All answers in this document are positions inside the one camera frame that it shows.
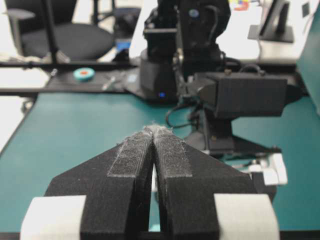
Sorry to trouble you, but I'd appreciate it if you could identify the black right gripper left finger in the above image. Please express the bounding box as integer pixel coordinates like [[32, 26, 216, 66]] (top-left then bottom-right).
[[20, 130, 153, 240]]

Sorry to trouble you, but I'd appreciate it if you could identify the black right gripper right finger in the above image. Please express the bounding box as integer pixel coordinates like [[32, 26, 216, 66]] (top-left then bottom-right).
[[151, 126, 280, 240]]

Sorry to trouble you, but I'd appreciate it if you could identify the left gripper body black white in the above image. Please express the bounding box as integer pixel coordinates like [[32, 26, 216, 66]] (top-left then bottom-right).
[[186, 110, 288, 186]]

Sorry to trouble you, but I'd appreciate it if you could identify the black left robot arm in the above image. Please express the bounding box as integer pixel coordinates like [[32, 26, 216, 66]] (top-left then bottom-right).
[[139, 0, 288, 186]]

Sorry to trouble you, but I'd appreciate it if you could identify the black monitor stand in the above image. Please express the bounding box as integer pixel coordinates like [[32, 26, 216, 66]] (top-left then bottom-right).
[[247, 0, 294, 43]]

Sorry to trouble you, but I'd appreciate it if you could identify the teal tape roll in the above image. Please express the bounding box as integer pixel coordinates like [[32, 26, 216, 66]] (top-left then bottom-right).
[[73, 67, 96, 83]]

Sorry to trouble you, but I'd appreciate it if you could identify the black office chair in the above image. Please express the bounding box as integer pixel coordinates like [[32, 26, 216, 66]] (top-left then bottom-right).
[[5, 0, 115, 61]]

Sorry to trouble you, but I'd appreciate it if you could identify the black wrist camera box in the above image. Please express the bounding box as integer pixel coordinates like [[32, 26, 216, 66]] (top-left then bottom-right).
[[192, 72, 288, 119]]

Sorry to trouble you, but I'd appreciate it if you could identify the black cable on table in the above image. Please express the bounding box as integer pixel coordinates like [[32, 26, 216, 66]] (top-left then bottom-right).
[[165, 96, 208, 131]]

